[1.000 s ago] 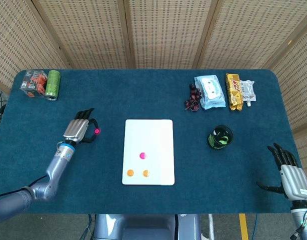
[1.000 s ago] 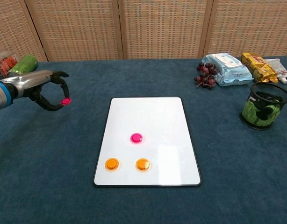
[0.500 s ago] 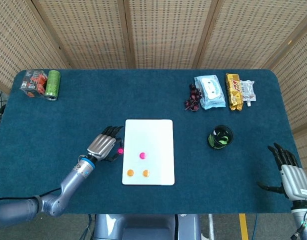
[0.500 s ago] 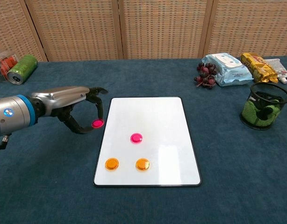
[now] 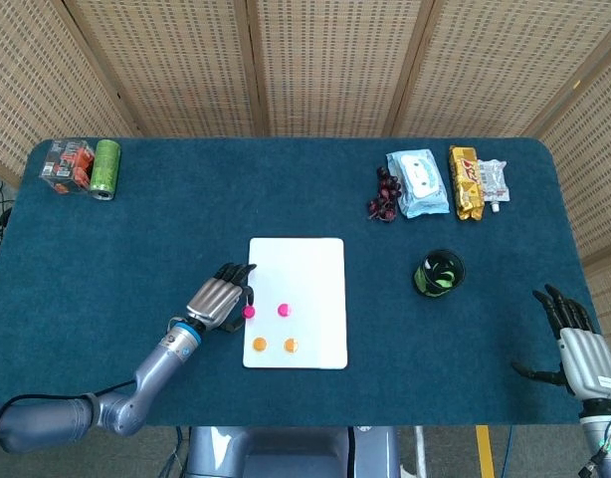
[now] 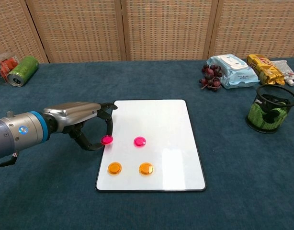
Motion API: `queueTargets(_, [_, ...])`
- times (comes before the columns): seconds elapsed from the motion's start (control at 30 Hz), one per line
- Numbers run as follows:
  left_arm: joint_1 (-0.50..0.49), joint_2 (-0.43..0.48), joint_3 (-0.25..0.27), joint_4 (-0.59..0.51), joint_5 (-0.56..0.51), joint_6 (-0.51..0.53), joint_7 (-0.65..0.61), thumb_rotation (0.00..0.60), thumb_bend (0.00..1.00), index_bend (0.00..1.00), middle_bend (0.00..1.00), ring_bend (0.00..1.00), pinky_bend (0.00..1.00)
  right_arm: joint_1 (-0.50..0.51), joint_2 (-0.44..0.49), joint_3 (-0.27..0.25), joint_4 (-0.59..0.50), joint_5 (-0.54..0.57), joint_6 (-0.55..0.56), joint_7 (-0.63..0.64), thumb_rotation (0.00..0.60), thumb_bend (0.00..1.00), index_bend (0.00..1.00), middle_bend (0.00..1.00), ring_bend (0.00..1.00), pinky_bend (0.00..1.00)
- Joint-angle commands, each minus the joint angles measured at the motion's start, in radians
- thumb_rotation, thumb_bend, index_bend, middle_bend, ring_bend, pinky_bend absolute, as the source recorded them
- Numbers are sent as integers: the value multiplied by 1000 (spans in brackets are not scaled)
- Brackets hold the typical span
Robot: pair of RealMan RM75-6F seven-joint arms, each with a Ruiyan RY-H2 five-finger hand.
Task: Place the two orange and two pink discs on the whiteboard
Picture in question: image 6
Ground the white magnetic board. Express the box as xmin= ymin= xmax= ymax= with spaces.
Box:
xmin=95 ymin=99 xmax=207 ymax=192

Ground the green drink can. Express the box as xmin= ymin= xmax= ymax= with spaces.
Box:
xmin=7 ymin=55 xmax=40 ymax=87

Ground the bunch of dark grapes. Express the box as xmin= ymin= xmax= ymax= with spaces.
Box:
xmin=198 ymin=64 xmax=223 ymax=92

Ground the black mesh pen holder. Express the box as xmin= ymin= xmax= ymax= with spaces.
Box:
xmin=245 ymin=84 xmax=294 ymax=134

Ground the yellow snack package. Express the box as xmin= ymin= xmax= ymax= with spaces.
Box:
xmin=247 ymin=54 xmax=286 ymax=86

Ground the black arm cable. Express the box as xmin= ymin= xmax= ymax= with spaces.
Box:
xmin=0 ymin=153 xmax=18 ymax=168

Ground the round yellow magnet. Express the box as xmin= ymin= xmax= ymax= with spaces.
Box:
xmin=138 ymin=162 xmax=154 ymax=177
xmin=107 ymin=162 xmax=123 ymax=176

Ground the green black strap bundle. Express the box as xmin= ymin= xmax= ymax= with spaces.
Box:
xmin=248 ymin=93 xmax=293 ymax=131

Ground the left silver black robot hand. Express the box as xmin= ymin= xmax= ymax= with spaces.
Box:
xmin=43 ymin=102 xmax=118 ymax=151

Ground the light blue wet wipes pack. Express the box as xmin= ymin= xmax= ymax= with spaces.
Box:
xmin=206 ymin=54 xmax=260 ymax=90

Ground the clear pouch with white cap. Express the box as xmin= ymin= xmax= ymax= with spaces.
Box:
xmin=271 ymin=59 xmax=294 ymax=86

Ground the blue felt table cloth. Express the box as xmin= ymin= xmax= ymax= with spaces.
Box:
xmin=0 ymin=57 xmax=294 ymax=230

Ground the clear box with red items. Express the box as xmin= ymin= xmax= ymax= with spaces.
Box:
xmin=0 ymin=52 xmax=19 ymax=85

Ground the woven bamboo folding screen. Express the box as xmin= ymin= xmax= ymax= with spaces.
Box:
xmin=0 ymin=0 xmax=294 ymax=64

